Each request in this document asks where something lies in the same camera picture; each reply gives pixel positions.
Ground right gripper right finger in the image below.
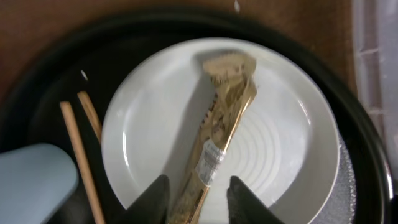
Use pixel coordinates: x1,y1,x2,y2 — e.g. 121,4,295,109
227,176,283,224

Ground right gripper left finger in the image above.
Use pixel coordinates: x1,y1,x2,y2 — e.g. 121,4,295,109
116,174,170,224

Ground grey round plate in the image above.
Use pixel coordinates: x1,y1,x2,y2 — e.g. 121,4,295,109
101,38,340,223

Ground blue plastic cup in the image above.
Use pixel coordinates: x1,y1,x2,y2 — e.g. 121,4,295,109
1,144,78,223

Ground gold snack wrapper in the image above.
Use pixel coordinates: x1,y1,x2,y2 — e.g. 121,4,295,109
167,52,257,223

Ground wooden chopstick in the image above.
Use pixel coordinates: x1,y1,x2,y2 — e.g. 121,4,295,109
60,101,106,224
77,91,102,143

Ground round black tray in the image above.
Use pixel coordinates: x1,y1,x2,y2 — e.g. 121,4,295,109
1,8,397,223

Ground clear plastic bin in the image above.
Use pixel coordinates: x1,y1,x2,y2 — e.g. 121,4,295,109
353,0,397,180

